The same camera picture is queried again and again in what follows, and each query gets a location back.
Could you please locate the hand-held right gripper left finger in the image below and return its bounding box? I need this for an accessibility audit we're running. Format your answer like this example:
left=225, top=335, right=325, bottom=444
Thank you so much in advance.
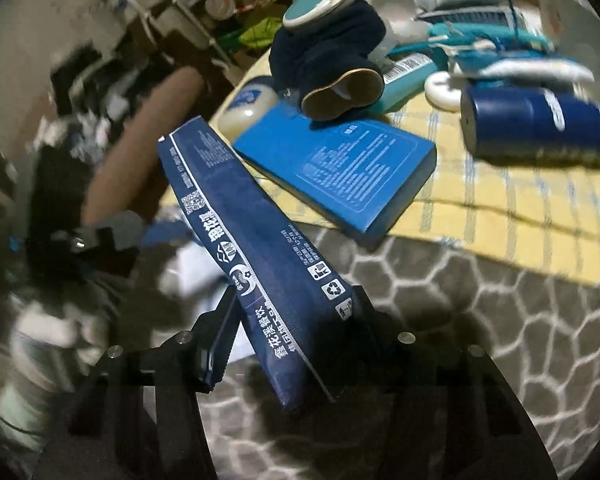
left=32, top=285, right=241, bottom=480

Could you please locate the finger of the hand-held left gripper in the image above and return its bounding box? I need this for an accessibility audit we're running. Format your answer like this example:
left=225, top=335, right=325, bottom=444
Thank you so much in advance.
left=66, top=210, right=195, bottom=261

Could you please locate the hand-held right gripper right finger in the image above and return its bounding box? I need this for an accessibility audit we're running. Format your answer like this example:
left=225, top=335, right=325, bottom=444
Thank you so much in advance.
left=325, top=285, right=553, bottom=480

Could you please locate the long navy printed packet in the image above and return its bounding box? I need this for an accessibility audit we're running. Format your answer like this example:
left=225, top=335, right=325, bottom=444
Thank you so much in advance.
left=156, top=116, right=355, bottom=412

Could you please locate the grey cell-patterned blanket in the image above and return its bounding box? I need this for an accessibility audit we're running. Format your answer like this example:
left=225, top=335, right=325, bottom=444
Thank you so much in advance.
left=180, top=225, right=600, bottom=480

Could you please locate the brown padded armrest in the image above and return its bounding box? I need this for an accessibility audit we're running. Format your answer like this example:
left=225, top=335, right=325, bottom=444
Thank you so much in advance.
left=82, top=66, right=206, bottom=226

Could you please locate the pile of clothes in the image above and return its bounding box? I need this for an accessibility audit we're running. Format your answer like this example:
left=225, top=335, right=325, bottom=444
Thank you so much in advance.
left=45, top=50, right=146, bottom=141

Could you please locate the blue rectangular box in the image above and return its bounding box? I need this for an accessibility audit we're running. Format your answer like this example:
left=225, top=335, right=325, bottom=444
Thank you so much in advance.
left=232, top=102, right=437, bottom=251

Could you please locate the small jar with blue lid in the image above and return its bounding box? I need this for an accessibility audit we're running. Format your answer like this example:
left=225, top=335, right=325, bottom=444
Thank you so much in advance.
left=215, top=76, right=278, bottom=142

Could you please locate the yellow checked cloth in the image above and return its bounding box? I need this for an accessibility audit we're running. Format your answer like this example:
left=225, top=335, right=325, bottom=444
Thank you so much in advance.
left=160, top=0, right=600, bottom=291

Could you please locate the white pole rack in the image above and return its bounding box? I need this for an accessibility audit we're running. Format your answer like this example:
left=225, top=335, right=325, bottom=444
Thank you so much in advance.
left=87, top=0, right=231, bottom=68

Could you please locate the green plastic bag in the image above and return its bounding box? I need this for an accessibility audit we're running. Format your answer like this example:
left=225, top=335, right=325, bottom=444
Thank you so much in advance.
left=225, top=17, right=283, bottom=53

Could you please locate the round tin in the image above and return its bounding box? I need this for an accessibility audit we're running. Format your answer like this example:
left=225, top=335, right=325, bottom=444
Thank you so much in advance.
left=205, top=0, right=236, bottom=21

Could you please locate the white round disc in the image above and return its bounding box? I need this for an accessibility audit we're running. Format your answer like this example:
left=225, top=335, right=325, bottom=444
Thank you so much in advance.
left=424, top=71, right=468, bottom=111

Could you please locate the navy spray can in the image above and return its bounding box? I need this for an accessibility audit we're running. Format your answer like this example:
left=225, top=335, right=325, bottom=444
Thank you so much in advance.
left=460, top=84, right=600, bottom=167

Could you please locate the navy ice bag teal cap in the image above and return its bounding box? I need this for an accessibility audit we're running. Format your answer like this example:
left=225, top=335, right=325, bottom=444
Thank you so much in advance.
left=269, top=0, right=385, bottom=122

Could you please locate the white and teal tube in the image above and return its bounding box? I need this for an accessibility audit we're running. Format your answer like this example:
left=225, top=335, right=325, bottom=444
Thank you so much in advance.
left=450, top=55, right=596, bottom=86

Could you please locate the white round cup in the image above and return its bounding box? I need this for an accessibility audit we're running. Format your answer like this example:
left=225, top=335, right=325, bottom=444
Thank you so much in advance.
left=380, top=12, right=428, bottom=46

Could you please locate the teal toothbrush pack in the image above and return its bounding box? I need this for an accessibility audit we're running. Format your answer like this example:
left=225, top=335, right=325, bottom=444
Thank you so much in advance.
left=427, top=20, right=556, bottom=56

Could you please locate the navy striped packet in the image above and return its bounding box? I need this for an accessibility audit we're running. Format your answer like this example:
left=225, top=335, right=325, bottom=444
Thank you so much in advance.
left=420, top=2, right=516, bottom=28

